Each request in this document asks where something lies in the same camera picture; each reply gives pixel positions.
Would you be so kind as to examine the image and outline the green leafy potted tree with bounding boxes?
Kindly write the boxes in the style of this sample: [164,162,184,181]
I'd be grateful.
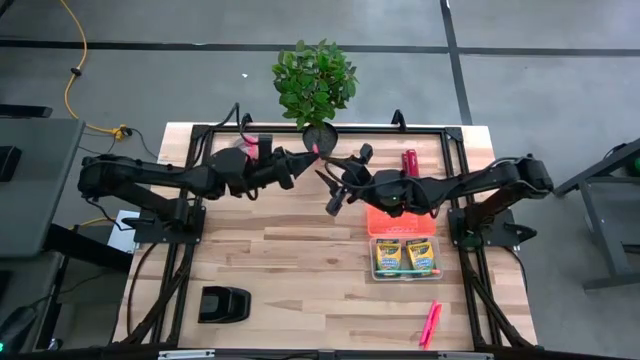
[272,38,359,131]

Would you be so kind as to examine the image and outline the black plant pot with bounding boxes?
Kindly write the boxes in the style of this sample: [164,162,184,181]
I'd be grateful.
[302,122,340,157]

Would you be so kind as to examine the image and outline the black desk monitor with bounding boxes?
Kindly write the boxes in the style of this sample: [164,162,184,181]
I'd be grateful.
[0,103,54,120]

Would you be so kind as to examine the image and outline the white sheet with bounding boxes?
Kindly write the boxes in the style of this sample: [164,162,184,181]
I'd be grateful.
[107,209,142,254]

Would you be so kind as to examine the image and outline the yellow cable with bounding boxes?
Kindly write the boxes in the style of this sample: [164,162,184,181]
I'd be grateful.
[58,0,132,141]

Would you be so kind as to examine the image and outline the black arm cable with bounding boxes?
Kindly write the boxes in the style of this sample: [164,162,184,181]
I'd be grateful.
[198,102,257,147]

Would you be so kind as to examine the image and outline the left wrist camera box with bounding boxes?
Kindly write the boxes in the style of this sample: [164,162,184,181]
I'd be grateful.
[256,133,275,158]

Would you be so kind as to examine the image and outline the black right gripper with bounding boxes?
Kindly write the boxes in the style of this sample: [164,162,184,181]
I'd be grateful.
[314,155,376,218]

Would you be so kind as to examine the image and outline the black aluminium table frame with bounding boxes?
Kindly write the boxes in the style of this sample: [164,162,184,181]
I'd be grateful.
[112,109,539,351]

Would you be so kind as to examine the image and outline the orange pencil box lid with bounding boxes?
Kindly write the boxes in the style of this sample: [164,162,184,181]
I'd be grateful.
[366,204,437,238]

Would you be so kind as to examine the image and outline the clear plastic pencil box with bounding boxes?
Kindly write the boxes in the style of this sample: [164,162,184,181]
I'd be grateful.
[368,234,445,282]

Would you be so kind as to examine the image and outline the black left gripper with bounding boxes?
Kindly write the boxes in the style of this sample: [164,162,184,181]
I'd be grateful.
[248,148,321,193]

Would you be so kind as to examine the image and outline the grey desk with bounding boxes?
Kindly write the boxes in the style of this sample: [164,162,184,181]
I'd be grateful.
[0,117,87,259]

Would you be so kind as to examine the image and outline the grey desk frame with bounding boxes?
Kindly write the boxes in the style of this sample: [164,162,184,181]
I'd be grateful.
[552,137,640,292]

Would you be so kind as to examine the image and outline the black desk device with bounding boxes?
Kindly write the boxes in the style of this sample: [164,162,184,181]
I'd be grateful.
[0,145,24,183]

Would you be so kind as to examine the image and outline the yellow green crayon box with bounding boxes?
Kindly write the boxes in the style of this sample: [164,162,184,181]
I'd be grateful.
[374,238,404,278]
[405,238,435,278]

